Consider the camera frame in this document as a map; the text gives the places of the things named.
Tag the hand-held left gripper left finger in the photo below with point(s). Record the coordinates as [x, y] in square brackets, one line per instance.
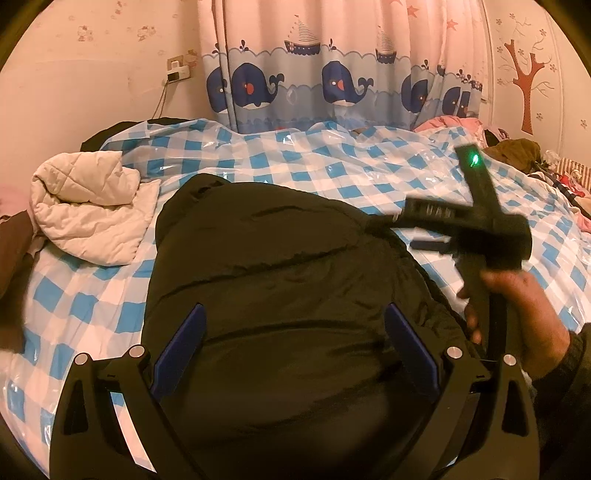
[178, 356]

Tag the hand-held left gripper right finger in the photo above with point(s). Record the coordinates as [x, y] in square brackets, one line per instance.
[412, 351]

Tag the person's right hand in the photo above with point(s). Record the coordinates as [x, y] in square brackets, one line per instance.
[533, 314]

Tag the whale print curtain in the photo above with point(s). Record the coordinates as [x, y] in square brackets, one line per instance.
[300, 60]

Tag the pink cloth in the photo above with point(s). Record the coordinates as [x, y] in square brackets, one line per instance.
[457, 123]

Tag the black puffer jacket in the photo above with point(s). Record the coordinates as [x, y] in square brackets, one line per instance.
[286, 286]

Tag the person's right forearm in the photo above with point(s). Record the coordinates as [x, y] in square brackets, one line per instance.
[570, 397]

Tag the striped box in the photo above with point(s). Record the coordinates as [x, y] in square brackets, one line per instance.
[577, 167]

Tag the black cloth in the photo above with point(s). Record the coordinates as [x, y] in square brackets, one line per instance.
[107, 134]

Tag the brown cloth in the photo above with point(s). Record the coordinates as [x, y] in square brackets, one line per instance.
[14, 258]

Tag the brown tree wall sticker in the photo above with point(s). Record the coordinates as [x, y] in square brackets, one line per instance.
[526, 92]

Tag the olive green cloth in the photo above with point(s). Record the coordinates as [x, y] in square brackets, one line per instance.
[517, 152]

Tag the blue checked bed cover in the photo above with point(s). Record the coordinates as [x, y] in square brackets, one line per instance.
[323, 157]

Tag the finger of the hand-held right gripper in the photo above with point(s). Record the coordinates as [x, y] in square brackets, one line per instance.
[415, 225]
[429, 247]

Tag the white quilted jacket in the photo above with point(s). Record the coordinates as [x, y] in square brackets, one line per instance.
[83, 203]

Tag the wall socket with charger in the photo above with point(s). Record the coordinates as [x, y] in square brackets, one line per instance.
[178, 69]

